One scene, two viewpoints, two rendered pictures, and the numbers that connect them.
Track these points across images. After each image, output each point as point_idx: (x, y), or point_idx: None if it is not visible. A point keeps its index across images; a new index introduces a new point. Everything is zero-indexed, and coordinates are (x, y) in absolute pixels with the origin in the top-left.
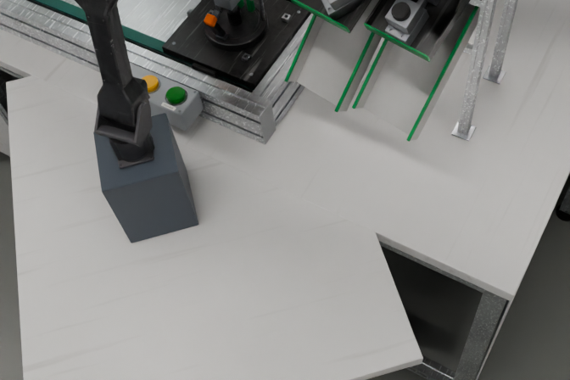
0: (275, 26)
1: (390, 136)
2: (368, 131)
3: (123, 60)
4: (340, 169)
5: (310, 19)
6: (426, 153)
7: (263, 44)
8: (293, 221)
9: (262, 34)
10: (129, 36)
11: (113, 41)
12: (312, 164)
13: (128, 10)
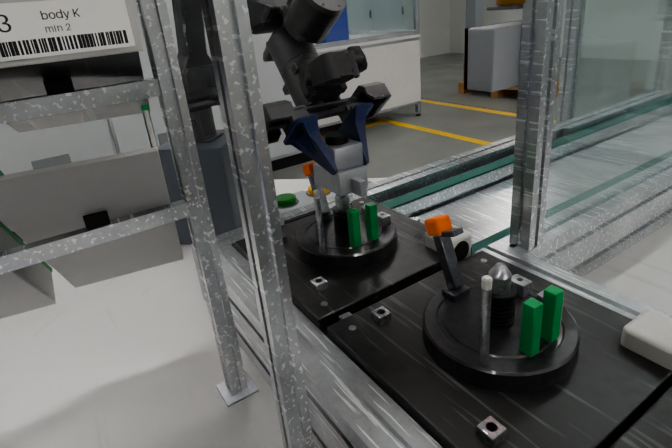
0: (315, 274)
1: (51, 428)
2: (94, 403)
3: (179, 27)
4: (90, 351)
5: (303, 322)
6: None
7: (291, 258)
8: (93, 297)
9: (301, 251)
10: (411, 193)
11: None
12: (129, 328)
13: (478, 209)
